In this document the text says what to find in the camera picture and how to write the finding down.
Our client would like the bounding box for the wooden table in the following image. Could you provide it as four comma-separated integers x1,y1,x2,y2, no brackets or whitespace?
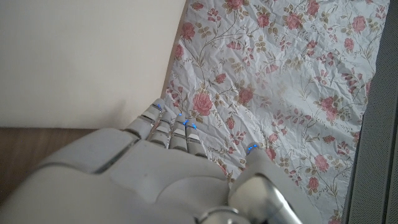
0,126,97,206

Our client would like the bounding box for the floral rose backdrop cloth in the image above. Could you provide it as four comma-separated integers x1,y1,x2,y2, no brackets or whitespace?
160,0,391,224

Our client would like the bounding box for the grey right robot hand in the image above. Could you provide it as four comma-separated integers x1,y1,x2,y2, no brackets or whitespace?
0,98,324,224

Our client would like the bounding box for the beige foam mat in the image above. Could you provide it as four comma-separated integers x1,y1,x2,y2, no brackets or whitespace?
0,0,187,130

